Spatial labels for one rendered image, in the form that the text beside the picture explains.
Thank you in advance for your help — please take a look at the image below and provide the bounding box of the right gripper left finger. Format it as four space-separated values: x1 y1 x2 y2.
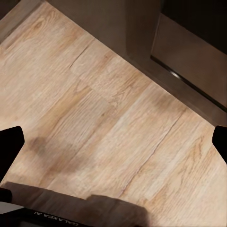
0 125 25 182

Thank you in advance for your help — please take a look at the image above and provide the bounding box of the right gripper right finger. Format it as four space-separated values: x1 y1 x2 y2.
212 125 227 164

